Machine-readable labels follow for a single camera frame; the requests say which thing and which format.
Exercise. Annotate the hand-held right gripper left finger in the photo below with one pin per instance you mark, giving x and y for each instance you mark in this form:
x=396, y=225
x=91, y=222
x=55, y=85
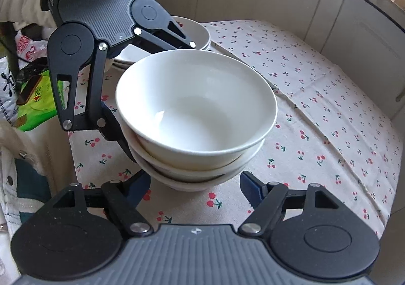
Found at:
x=139, y=190

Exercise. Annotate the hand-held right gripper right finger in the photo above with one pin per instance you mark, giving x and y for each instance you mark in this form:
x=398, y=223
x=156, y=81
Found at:
x=251, y=190

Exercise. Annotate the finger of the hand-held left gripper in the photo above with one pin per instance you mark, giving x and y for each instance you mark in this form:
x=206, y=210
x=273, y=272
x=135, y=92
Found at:
x=164, y=41
x=96, y=92

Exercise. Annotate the white fruit-print deep plate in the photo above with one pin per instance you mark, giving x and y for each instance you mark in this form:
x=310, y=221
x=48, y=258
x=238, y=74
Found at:
x=193, y=30
x=121, y=61

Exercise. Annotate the white pink-flower bowl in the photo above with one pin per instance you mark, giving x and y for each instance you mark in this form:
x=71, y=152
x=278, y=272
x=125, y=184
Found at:
x=189, y=176
x=189, y=187

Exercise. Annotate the white ceramic bowl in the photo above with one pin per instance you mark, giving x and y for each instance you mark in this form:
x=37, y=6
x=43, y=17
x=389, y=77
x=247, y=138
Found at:
x=196, y=107

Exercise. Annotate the green plastic bag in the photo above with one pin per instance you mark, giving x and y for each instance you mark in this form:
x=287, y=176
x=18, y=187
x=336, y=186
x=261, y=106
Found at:
x=41, y=114

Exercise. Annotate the brown snack packet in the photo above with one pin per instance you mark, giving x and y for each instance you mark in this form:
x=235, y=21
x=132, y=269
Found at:
x=30, y=90

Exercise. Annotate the red white plastic bag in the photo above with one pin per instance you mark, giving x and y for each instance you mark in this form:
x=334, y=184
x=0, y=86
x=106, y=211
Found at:
x=25, y=47

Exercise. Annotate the white black-print plastic bag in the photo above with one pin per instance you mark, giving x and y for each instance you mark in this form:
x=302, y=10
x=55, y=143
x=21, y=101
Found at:
x=8, y=92

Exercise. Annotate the cherry print tablecloth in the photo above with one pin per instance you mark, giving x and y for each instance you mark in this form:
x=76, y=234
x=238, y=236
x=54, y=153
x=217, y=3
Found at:
x=316, y=114

